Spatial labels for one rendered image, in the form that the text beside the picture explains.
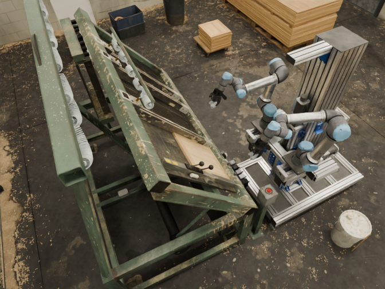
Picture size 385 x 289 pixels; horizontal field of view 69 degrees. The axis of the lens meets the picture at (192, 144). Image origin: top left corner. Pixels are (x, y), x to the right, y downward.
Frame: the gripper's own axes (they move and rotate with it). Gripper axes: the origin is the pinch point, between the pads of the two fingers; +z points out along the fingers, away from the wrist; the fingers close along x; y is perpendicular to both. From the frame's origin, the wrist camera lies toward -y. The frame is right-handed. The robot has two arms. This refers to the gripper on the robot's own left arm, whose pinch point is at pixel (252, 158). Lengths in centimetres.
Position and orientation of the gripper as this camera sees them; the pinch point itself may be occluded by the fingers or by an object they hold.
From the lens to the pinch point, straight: 223.4
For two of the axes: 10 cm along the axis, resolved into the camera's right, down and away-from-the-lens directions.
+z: -3.9, 7.2, 5.7
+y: -8.2, 0.2, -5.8
